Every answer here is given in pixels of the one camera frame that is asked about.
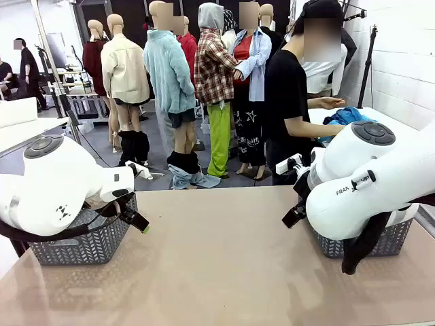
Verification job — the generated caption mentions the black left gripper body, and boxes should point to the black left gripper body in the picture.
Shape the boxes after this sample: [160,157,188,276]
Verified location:
[117,200,145,228]

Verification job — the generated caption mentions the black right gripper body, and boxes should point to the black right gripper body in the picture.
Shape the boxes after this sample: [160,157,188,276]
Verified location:
[294,168,312,210]

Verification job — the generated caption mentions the light blue terry top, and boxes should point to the light blue terry top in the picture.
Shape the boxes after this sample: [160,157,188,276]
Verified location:
[334,107,377,127]

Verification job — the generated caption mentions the person's right forearm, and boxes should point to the person's right forearm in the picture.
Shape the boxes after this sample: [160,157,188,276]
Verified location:
[284,118,346,139]

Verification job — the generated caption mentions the person's left hand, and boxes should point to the person's left hand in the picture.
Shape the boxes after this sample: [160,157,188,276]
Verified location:
[321,97,347,110]

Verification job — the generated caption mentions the grey plastic herringbone basket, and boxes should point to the grey plastic herringbone basket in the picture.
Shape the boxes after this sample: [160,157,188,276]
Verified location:
[307,217,415,259]
[29,193,139,266]

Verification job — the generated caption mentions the light denim jeans pile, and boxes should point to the light denim jeans pile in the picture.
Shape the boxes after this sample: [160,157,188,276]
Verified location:
[169,164,222,190]

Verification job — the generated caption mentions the black trousers bunched at ankles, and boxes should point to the black trousers bunched at ankles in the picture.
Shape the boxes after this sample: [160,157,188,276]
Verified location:
[118,130,151,167]

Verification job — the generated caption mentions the black trousers dropped at feet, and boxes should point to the black trousers dropped at feet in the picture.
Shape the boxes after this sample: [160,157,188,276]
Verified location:
[167,151,202,174]

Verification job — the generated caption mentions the person in black T-shirt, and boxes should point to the person in black T-shirt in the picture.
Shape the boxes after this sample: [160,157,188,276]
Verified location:
[264,0,345,186]

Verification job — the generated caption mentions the mannequin in white shirt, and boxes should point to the mannequin in white shirt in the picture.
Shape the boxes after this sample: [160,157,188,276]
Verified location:
[302,43,348,98]

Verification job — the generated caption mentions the white side table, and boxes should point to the white side table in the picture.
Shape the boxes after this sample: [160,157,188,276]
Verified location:
[307,107,422,132]

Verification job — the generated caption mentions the mannequin in light blue shirt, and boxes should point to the mannequin in light blue shirt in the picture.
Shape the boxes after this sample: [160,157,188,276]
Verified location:
[232,1,273,181]

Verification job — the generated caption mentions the workbench with equipment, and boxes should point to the workbench with equipment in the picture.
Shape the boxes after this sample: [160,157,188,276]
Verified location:
[43,67,109,120]

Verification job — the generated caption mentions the black tripod stand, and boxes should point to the black tripod stand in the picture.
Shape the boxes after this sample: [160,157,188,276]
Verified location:
[356,24,379,109]

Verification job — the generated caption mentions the mannequin in light blue fleece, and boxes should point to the mannequin in light blue fleece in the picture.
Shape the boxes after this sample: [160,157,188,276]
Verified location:
[142,0,202,156]

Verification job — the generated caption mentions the mannequin in cream jacket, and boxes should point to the mannequin in cream jacket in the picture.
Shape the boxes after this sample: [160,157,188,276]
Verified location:
[101,13,151,135]

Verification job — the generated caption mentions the mannequin in plaid shirt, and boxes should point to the mannequin in plaid shirt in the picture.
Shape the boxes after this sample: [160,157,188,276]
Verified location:
[194,2,239,178]

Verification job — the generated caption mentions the white foam block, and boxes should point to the white foam block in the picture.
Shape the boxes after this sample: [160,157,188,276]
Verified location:
[0,97,39,129]

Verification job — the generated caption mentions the mannequin in black jacket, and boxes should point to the mannequin in black jacket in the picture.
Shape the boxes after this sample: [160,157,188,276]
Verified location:
[339,26,358,69]

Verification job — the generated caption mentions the mannequin in black clothes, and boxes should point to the mannequin in black clothes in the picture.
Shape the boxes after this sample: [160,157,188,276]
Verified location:
[258,3,285,58]

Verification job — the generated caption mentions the mannequin in dark red top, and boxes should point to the mannequin in dark red top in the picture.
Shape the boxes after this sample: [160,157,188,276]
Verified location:
[82,19,120,152]

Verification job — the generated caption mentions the background person in black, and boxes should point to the background person in black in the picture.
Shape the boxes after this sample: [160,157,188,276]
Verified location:
[13,37,48,110]

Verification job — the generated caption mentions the black light stand poles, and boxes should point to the black light stand poles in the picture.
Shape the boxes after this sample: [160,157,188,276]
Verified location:
[341,0,368,22]

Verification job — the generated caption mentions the mannequin with patterned bucket hat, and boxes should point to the mannequin with patterned bucket hat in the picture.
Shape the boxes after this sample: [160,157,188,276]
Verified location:
[222,9,239,54]

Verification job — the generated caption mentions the seated background person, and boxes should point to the seated background person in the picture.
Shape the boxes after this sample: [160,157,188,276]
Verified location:
[0,56,16,99]

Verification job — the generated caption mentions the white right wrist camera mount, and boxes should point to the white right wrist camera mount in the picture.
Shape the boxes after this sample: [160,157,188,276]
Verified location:
[275,152,304,175]

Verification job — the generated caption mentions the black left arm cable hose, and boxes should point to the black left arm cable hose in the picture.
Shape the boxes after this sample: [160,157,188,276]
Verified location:
[0,192,139,242]

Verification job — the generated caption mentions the aluminium frame post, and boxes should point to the aluminium frame post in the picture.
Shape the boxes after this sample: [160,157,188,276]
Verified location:
[29,0,82,147]

